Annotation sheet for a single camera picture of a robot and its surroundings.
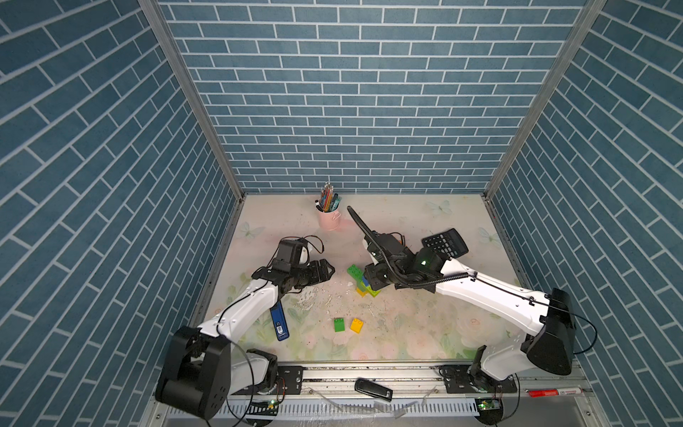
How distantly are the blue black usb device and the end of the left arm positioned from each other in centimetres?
16

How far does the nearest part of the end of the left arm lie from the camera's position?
63 centimetres

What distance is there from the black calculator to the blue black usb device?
23.3 inches

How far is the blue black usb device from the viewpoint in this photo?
82 cm

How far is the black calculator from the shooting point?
1.01m

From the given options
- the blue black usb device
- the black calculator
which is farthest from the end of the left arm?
the black calculator

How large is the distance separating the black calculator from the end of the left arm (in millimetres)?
445
